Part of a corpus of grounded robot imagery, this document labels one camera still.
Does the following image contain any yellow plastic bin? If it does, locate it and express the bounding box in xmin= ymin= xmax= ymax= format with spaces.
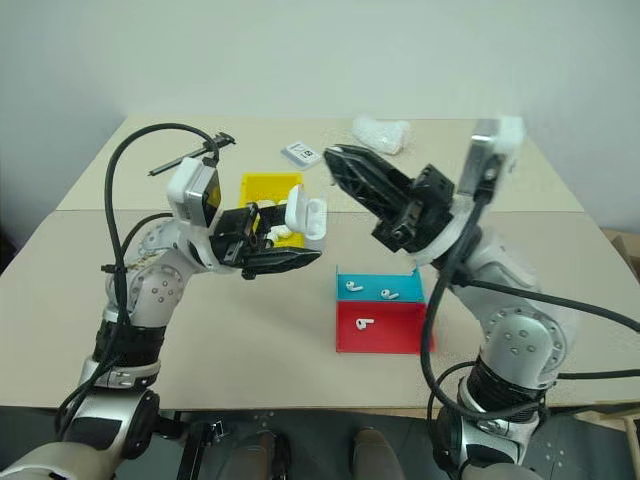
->
xmin=238 ymin=172 xmax=308 ymax=250

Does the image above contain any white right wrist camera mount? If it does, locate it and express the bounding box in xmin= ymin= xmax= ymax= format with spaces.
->
xmin=412 ymin=116 xmax=527 ymax=267

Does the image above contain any black rod tool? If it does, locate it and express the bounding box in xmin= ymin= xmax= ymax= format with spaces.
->
xmin=148 ymin=131 xmax=237 ymax=177

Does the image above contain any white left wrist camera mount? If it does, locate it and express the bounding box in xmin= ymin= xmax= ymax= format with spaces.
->
xmin=166 ymin=156 xmax=224 ymax=230

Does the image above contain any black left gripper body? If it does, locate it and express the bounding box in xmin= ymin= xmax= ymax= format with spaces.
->
xmin=208 ymin=204 xmax=275 ymax=272

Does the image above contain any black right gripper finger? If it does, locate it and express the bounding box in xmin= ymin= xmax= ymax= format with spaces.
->
xmin=323 ymin=157 xmax=404 ymax=226
xmin=323 ymin=143 xmax=419 ymax=201

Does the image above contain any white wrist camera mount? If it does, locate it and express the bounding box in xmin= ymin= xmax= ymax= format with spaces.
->
xmin=166 ymin=156 xmax=224 ymax=230
xmin=412 ymin=116 xmax=527 ymax=267

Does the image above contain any brown cardboard box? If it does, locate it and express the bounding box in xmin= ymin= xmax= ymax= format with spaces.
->
xmin=598 ymin=226 xmax=640 ymax=282

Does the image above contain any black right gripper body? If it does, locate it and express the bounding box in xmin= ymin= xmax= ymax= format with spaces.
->
xmin=371 ymin=163 xmax=457 ymax=256

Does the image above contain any clear plastic bag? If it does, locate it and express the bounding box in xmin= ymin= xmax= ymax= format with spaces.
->
xmin=350 ymin=114 xmax=414 ymax=156

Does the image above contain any blue plastic tray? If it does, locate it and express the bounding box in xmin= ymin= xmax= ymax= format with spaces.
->
xmin=333 ymin=263 xmax=427 ymax=305

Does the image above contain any white earbud case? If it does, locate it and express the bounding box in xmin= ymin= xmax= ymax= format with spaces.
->
xmin=283 ymin=183 xmax=329 ymax=239

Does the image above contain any white printed card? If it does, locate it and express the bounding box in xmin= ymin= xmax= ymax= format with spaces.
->
xmin=280 ymin=141 xmax=322 ymax=170

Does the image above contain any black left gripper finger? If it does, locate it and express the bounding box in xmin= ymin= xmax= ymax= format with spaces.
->
xmin=241 ymin=247 xmax=323 ymax=281
xmin=252 ymin=200 xmax=292 ymax=237

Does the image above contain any red plastic tray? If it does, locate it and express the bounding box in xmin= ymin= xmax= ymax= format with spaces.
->
xmin=334 ymin=299 xmax=435 ymax=356

